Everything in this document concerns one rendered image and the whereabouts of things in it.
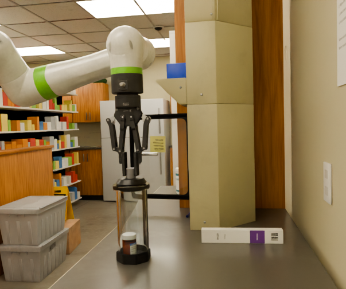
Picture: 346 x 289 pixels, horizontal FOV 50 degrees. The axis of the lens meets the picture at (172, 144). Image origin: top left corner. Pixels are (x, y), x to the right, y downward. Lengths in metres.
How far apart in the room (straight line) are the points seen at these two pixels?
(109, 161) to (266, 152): 5.07
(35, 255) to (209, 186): 2.37
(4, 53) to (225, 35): 0.76
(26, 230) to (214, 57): 2.56
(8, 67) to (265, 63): 1.07
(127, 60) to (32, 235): 2.62
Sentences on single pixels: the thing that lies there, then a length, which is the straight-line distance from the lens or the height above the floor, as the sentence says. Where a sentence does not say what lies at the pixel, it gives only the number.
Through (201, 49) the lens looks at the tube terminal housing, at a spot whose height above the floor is 1.61.
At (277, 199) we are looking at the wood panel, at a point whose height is 0.98.
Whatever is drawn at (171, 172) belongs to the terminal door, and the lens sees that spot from 1.71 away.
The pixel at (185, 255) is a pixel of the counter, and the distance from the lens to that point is 1.17.
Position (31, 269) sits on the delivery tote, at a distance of 3.59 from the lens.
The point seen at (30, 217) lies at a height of 0.58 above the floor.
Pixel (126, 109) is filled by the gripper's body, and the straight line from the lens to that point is 1.08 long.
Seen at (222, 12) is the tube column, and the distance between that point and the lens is 1.45.
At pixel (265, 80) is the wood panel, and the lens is 1.75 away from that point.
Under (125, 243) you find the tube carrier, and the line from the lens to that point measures 1.10.
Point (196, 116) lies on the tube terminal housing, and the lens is 1.36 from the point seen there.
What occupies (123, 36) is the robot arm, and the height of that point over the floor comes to 1.58.
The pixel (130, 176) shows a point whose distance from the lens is 1.09.
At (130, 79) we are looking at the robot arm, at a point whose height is 1.47.
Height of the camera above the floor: 1.34
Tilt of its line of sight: 3 degrees down
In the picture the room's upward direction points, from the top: 2 degrees counter-clockwise
